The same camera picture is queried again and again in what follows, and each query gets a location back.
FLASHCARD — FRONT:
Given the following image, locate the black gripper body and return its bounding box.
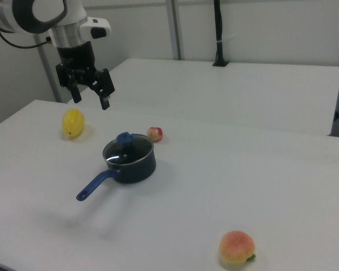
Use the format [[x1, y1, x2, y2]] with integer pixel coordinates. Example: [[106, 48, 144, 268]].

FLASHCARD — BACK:
[[56, 41, 98, 85]]

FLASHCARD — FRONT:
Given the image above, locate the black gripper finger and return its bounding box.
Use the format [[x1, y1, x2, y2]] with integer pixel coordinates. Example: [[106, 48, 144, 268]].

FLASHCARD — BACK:
[[87, 67, 116, 111], [55, 63, 83, 104]]

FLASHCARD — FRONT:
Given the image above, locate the glass lid with blue knob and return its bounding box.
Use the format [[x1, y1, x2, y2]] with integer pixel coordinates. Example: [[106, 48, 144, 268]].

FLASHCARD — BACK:
[[102, 131, 155, 165]]

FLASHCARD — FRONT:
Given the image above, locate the yellow striped toy melon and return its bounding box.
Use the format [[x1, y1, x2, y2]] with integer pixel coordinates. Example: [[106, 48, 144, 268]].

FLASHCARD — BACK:
[[62, 108, 86, 139]]

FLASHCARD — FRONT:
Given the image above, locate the red toy wax apple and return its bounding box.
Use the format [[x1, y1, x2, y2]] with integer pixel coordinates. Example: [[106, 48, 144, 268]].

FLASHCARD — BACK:
[[146, 126, 163, 143]]

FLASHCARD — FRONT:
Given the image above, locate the orange toy peach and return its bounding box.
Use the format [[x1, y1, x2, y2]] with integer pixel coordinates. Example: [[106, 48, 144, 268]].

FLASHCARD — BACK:
[[219, 230, 257, 265]]

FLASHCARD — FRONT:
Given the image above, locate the thin aluminium frame post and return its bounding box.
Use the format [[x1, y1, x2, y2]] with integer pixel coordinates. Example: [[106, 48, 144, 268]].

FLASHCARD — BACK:
[[35, 35, 65, 103]]

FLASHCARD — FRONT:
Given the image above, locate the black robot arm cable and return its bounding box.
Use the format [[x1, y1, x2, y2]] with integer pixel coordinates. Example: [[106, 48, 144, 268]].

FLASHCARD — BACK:
[[0, 29, 52, 50]]

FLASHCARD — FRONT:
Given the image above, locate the dark saucepan with blue handle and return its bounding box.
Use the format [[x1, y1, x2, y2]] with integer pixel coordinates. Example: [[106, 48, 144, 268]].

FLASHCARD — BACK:
[[75, 134, 157, 202]]

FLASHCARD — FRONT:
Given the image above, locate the black camera pole with clamp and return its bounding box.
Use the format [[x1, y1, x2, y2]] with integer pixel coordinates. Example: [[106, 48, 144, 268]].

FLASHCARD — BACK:
[[212, 0, 229, 68]]

